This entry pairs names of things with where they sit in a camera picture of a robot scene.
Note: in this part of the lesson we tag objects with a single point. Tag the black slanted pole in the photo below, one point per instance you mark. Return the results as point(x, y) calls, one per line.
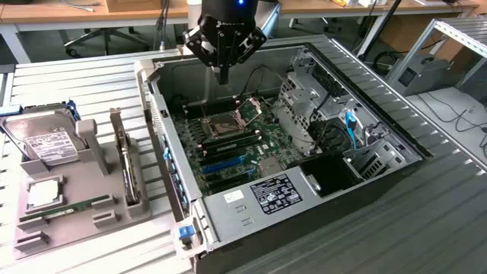
point(386, 20)

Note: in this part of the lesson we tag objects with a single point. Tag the open black PC case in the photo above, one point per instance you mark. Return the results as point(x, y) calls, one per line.
point(266, 237)

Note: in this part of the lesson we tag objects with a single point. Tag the cardboard box on desk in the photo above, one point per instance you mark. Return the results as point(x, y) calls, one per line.
point(132, 5)

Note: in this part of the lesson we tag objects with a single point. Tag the silver power supply with label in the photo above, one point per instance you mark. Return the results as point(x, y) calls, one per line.
point(235, 217)

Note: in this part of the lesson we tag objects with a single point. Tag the large brown cardboard box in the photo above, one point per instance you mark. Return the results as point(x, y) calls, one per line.
point(411, 31)

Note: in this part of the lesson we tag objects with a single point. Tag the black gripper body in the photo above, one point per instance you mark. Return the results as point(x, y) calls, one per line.
point(228, 14)

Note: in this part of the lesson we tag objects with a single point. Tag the silver slotted disk bay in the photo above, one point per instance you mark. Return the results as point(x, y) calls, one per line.
point(372, 162)

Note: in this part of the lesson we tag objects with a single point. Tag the silver perforated disk bay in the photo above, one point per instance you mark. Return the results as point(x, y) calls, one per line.
point(300, 114)

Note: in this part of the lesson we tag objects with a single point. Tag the wooden desk white frame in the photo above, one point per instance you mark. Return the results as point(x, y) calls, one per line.
point(46, 14)
point(434, 8)

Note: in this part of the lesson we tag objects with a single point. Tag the grey plastic parts rack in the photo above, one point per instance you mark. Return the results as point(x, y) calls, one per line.
point(76, 199)

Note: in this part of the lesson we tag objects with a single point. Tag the CPU socket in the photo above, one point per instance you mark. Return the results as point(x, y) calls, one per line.
point(222, 127)

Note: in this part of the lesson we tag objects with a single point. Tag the black RAM slot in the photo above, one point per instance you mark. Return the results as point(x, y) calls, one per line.
point(210, 104)

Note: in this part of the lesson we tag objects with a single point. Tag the hard disk with blue carrier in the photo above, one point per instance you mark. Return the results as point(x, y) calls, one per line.
point(42, 134)

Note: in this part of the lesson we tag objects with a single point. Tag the metal socket cover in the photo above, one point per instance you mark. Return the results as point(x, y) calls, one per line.
point(248, 111)

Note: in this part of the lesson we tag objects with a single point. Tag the black expansion slot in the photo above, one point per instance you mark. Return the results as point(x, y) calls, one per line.
point(232, 185)
point(220, 157)
point(228, 178)

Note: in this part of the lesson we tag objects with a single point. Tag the silver CPU chip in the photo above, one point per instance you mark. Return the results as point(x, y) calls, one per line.
point(43, 194)

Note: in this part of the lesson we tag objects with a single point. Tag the thin metal locking lever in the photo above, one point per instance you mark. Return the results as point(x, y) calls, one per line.
point(204, 111)

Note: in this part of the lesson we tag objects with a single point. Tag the aluminium profile frame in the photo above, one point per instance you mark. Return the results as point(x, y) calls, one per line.
point(456, 28)

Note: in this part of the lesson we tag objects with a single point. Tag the grey equipment box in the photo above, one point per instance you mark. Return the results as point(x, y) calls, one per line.
point(430, 74)

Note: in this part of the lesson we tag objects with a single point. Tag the black office chair base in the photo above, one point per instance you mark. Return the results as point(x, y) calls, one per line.
point(107, 34)
point(332, 27)

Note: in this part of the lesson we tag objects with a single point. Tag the green graphics card metal bracket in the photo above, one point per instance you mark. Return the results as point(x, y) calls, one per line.
point(127, 171)

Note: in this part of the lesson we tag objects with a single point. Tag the green motherboard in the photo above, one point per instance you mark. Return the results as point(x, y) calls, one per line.
point(262, 148)

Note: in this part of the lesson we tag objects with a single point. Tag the blue case latch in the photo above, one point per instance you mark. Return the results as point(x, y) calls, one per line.
point(184, 231)

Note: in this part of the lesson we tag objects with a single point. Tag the silver chipset heatsink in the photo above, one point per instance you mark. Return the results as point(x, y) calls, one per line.
point(270, 167)

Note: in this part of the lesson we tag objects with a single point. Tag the green RAM stick white label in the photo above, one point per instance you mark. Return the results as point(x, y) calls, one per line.
point(56, 212)

